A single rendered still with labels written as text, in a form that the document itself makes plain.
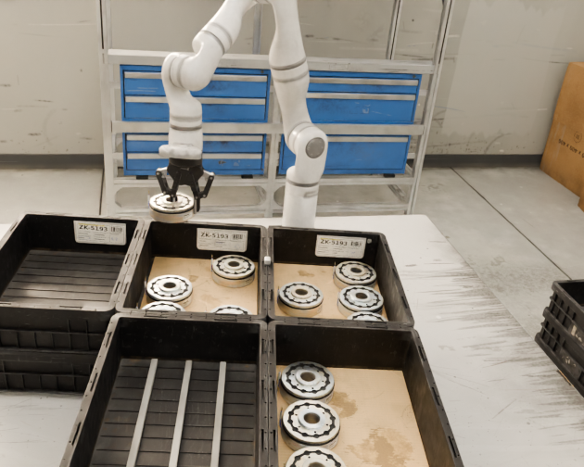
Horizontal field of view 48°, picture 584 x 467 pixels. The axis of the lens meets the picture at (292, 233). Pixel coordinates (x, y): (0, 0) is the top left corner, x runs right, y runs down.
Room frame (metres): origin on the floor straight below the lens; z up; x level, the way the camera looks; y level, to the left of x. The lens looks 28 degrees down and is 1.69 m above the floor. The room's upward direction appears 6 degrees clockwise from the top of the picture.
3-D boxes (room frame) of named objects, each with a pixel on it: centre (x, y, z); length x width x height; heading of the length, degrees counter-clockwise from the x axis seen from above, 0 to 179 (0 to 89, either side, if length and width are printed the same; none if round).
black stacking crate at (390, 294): (1.26, -0.10, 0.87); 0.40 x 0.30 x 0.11; 5
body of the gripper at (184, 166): (1.36, 0.26, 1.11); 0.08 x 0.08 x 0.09
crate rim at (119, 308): (1.23, 0.20, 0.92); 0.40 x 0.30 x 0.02; 5
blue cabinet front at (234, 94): (3.08, 0.53, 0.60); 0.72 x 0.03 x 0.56; 105
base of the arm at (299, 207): (1.65, -0.01, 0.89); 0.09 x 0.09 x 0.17; 14
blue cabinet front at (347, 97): (3.29, -0.25, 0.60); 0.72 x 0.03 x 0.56; 105
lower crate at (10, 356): (1.21, 0.50, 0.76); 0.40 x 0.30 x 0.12; 5
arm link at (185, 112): (1.37, 0.27, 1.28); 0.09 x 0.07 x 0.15; 57
